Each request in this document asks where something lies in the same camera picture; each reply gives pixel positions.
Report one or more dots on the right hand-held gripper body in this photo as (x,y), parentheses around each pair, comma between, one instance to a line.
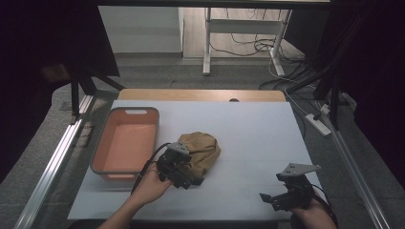
(297,191)

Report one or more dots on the dark curtain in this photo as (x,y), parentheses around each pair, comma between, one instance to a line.
(38,47)
(379,79)

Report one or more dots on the orange plastic basket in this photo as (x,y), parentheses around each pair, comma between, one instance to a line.
(127,143)

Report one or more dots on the black metal stand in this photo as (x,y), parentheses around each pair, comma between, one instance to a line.
(75,95)
(334,95)

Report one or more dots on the wooden table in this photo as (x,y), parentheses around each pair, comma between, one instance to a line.
(191,94)

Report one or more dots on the person's left hand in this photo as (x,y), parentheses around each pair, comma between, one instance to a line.
(149,187)

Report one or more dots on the tan cloth bag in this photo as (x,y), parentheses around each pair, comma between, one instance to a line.
(203,148)

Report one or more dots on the white desk frame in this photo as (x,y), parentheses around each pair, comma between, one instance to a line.
(207,41)

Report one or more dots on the white power strip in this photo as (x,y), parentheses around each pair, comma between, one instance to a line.
(318,124)

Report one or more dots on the person's right hand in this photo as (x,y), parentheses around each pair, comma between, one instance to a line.
(313,218)

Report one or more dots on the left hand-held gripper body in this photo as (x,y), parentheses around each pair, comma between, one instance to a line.
(172,163)

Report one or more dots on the aluminium rail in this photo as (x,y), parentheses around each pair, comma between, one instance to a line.
(54,165)
(356,171)

